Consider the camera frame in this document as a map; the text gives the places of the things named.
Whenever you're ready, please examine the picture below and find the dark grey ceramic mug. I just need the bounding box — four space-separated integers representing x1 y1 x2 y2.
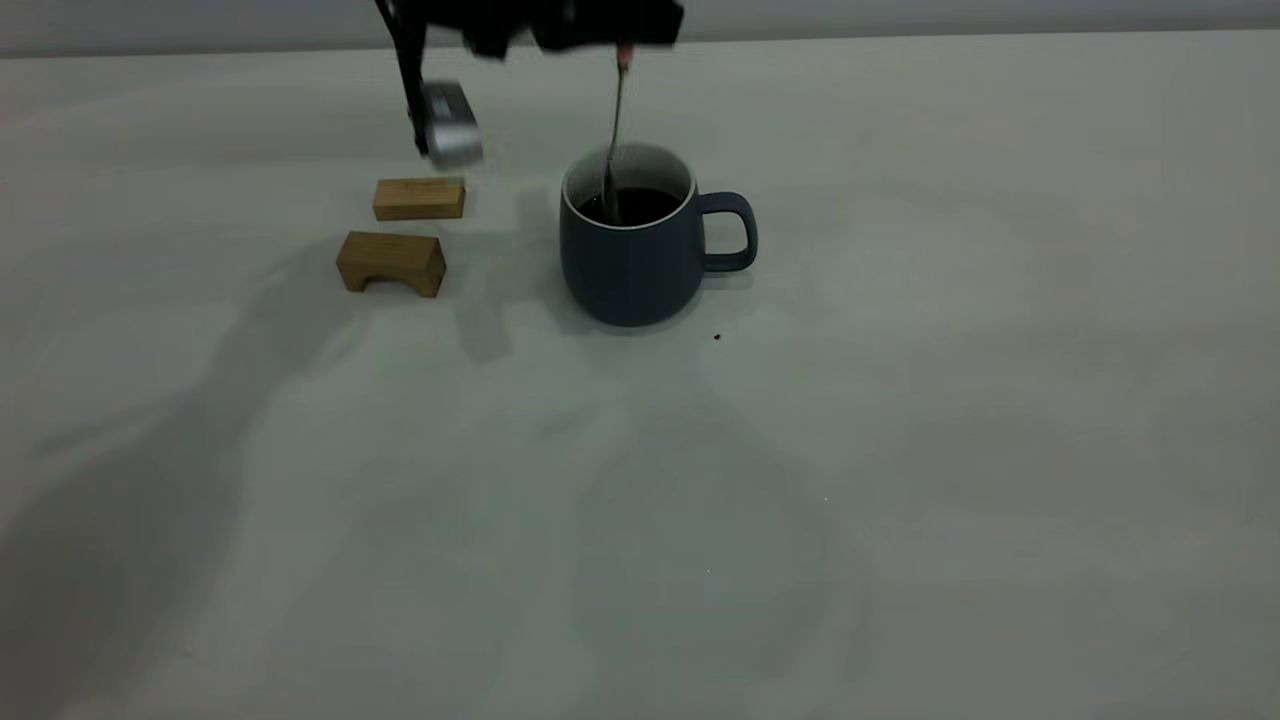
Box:
558 144 759 329

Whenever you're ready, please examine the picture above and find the flat rectangular wooden block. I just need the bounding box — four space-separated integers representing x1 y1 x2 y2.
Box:
373 177 467 223

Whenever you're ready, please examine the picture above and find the arched wooden block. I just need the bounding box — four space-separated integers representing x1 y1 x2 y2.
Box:
336 231 447 300

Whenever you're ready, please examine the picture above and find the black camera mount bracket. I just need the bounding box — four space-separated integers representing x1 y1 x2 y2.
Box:
374 0 433 158

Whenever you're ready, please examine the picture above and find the pink handled metal spoon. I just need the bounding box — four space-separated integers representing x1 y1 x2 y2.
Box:
600 44 634 227

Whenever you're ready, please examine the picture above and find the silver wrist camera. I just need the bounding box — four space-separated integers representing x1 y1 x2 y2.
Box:
415 80 487 168

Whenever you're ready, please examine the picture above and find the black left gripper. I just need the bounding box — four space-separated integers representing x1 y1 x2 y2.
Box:
440 0 687 59

